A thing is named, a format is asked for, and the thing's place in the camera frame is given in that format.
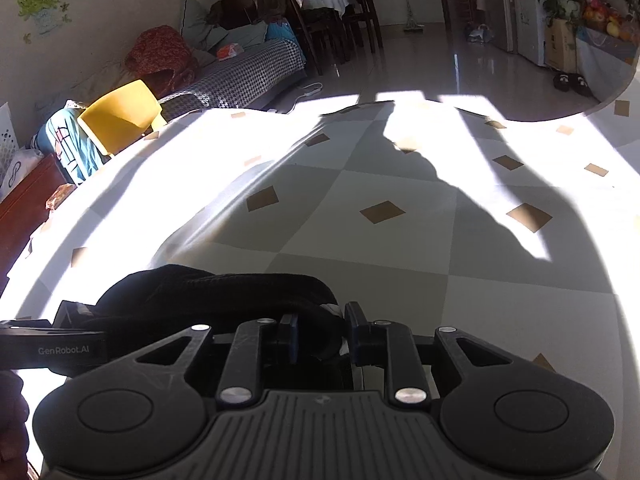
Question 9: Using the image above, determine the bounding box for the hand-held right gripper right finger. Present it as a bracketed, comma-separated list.
[344, 301, 525, 406]

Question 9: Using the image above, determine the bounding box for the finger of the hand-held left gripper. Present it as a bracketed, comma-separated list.
[52, 301, 108, 332]

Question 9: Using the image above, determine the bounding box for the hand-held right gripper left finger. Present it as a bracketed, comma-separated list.
[112, 312, 301, 406]

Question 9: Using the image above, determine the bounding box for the black t-shirt red print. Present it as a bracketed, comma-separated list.
[95, 264, 351, 361]

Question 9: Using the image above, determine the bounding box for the person's left hand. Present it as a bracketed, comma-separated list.
[0, 371, 30, 480]

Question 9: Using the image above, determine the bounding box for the brown wooden cabinet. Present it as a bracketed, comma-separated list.
[0, 152, 71, 261]

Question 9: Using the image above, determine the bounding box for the brown bread bag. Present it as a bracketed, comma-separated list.
[46, 183, 76, 210]

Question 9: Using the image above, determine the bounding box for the white bag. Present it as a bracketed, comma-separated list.
[0, 147, 46, 201]

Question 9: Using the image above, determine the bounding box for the blue printed cloth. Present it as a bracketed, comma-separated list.
[45, 107, 108, 186]

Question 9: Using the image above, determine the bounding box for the white perforated board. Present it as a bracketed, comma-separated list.
[0, 102, 26, 181]

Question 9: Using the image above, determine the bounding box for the yellow plastic chair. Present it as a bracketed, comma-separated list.
[77, 79, 168, 157]

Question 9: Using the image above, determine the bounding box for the white power strip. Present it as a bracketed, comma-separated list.
[292, 82, 325, 106]

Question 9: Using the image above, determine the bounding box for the houndstooth sofa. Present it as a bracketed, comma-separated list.
[160, 37, 307, 111]

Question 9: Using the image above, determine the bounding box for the red patterned blanket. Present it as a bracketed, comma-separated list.
[125, 25, 200, 98]

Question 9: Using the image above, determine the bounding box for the grey pillow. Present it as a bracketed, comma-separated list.
[181, 0, 231, 53]

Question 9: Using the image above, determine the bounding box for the broom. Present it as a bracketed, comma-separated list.
[400, 0, 425, 36]

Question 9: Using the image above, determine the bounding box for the blue plastic bag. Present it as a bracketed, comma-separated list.
[464, 22, 496, 43]

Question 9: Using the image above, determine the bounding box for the brown cushion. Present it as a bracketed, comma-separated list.
[209, 0, 258, 31]

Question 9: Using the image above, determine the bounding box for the cardboard box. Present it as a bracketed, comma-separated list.
[544, 17, 578, 72]

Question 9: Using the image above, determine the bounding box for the silver refrigerator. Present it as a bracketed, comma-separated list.
[477, 0, 516, 53]

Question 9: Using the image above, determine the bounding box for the white chest freezer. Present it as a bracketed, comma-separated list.
[511, 0, 553, 67]

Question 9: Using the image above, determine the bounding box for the grey-blue side table cover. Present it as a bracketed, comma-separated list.
[575, 27, 640, 103]

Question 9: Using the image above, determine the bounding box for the pile of fruit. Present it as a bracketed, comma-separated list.
[582, 0, 640, 43]

